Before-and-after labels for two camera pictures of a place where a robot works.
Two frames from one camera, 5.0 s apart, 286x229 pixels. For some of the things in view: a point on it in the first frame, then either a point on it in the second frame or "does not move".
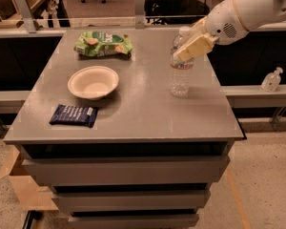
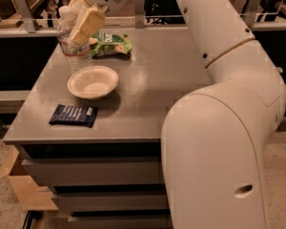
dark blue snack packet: (74, 114) does not move
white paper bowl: (93, 82) does not move
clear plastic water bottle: (179, 77) → (78, 57)
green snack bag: (100, 44) does not move
